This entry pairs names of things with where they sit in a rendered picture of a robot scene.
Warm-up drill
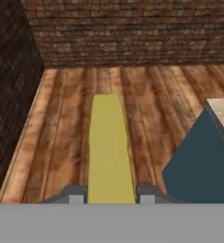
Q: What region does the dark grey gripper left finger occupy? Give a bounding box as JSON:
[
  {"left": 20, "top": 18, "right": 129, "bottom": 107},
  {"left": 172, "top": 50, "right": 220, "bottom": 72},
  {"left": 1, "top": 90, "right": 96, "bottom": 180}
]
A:
[{"left": 39, "top": 185, "right": 88, "bottom": 204}]

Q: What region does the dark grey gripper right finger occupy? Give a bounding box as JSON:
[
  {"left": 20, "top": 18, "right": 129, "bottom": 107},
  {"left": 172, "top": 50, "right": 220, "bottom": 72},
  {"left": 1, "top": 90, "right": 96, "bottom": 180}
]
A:
[{"left": 136, "top": 185, "right": 185, "bottom": 204}]

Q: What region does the dark teal cabinet with pale top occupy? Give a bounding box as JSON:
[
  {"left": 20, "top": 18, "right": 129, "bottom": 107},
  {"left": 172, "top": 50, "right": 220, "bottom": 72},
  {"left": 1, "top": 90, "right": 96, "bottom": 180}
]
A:
[{"left": 161, "top": 97, "right": 224, "bottom": 204}]

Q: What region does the yellow butter stick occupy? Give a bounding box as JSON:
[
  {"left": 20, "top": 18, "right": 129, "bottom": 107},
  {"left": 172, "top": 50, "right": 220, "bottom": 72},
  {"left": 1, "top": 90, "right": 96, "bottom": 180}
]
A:
[{"left": 86, "top": 92, "right": 137, "bottom": 204}]

